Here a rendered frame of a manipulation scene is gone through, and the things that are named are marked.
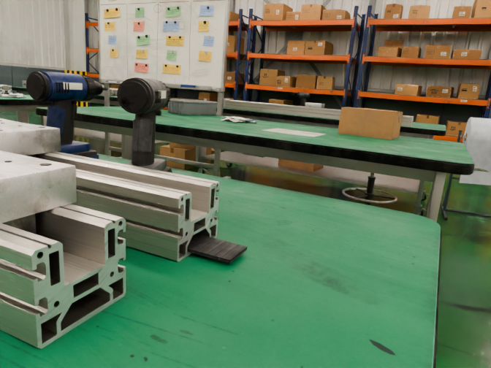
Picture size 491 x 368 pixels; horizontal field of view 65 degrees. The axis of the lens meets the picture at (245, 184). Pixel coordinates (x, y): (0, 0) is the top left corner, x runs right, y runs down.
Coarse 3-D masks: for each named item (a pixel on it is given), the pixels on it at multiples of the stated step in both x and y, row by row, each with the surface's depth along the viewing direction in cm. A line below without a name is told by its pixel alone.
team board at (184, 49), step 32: (128, 0) 368; (160, 0) 352; (192, 0) 337; (224, 0) 323; (128, 32) 375; (160, 32) 358; (192, 32) 343; (224, 32) 328; (128, 64) 382; (160, 64) 365; (192, 64) 349; (224, 64) 334
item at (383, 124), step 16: (352, 112) 217; (368, 112) 212; (384, 112) 208; (400, 112) 215; (352, 128) 218; (368, 128) 213; (384, 128) 209; (176, 144) 462; (192, 160) 469; (208, 160) 500; (288, 160) 404
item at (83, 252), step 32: (0, 224) 33; (64, 224) 37; (96, 224) 36; (0, 256) 30; (32, 256) 29; (64, 256) 37; (96, 256) 36; (0, 288) 31; (32, 288) 29; (64, 288) 32; (96, 288) 36; (0, 320) 32; (32, 320) 30; (64, 320) 34
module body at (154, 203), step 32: (64, 160) 63; (96, 160) 62; (96, 192) 53; (128, 192) 49; (160, 192) 47; (192, 192) 53; (128, 224) 50; (160, 224) 47; (192, 224) 49; (160, 256) 49
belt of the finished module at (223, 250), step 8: (192, 240) 52; (200, 240) 52; (208, 240) 53; (216, 240) 53; (192, 248) 50; (200, 248) 50; (208, 248) 50; (216, 248) 50; (224, 248) 50; (232, 248) 50; (240, 248) 51; (208, 256) 48; (216, 256) 48; (224, 256) 48; (232, 256) 48
